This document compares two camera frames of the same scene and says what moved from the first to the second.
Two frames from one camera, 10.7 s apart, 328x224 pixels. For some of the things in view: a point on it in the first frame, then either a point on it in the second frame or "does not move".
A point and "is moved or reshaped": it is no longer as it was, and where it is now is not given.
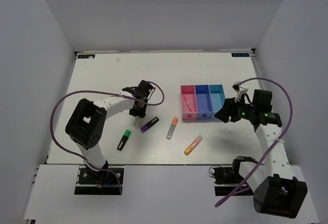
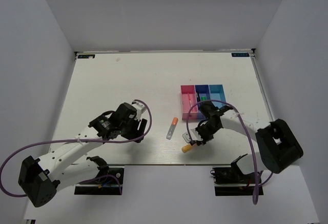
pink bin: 189,91 does not move
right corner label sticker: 240,55 does not move
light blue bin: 217,95 does not move
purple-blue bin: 204,102 does not move
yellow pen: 138,123 is moved or reshaped
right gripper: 228,109 → 204,140
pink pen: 186,101 is moved or reshaped
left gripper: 141,114 → 136,134
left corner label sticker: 86,56 does not move
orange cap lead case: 172,128 does not move
